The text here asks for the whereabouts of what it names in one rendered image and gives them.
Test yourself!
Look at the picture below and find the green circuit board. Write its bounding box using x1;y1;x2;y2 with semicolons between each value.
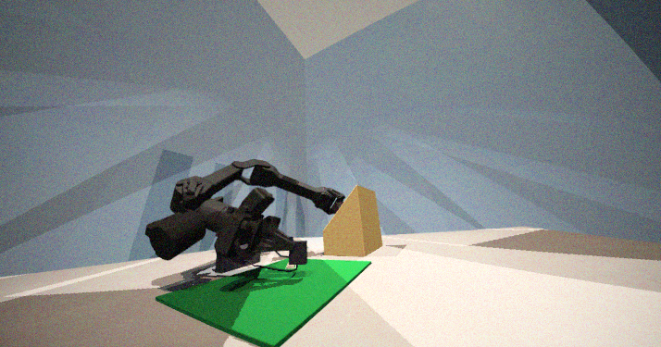
155;259;372;347

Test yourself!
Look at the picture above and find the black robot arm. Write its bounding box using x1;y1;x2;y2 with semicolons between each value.
145;159;345;261

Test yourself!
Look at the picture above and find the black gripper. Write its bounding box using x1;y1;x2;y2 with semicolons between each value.
214;206;295;258

